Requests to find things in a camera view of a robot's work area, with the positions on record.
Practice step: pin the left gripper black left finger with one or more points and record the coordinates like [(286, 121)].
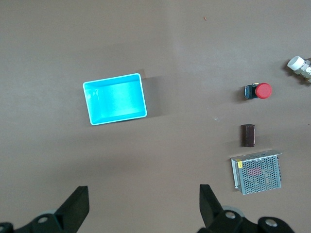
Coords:
[(73, 211)]

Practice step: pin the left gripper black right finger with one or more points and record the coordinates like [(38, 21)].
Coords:
[(213, 213)]

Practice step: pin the red push button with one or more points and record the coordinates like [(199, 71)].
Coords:
[(263, 91)]

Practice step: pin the metal mesh power supply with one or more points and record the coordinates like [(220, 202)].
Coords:
[(258, 173)]

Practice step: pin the dark brown rectangular block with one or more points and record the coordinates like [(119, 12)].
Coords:
[(248, 136)]

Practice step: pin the blue plastic box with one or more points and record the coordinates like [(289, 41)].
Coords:
[(116, 99)]

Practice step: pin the white-capped metal pipe fitting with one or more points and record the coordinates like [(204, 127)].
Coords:
[(296, 63)]

